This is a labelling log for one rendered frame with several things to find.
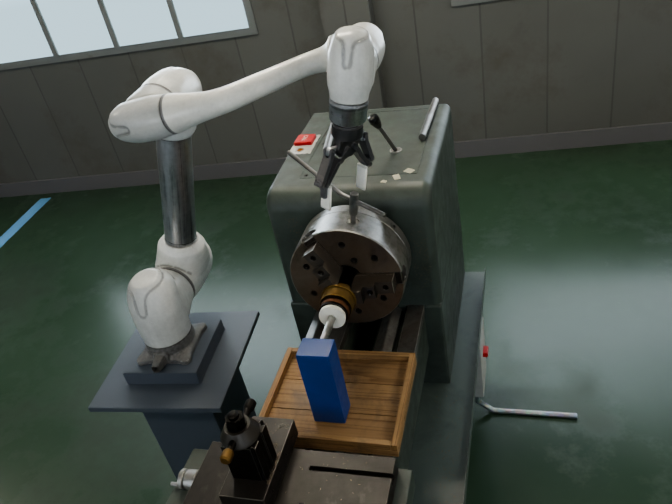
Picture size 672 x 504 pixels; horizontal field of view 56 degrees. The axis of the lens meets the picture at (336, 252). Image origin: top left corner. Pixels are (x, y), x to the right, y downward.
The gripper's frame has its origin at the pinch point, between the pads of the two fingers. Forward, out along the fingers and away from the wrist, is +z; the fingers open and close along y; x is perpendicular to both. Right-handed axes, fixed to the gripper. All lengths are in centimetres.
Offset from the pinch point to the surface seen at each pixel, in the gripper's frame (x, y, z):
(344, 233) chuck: 4.6, 4.6, 7.6
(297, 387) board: 9, 26, 44
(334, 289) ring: 9.2, 13.0, 18.3
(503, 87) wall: -88, -266, 75
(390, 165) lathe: -4.2, -25.3, 3.4
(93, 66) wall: -330, -113, 89
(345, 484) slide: 42, 46, 31
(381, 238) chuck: 11.6, -1.8, 8.9
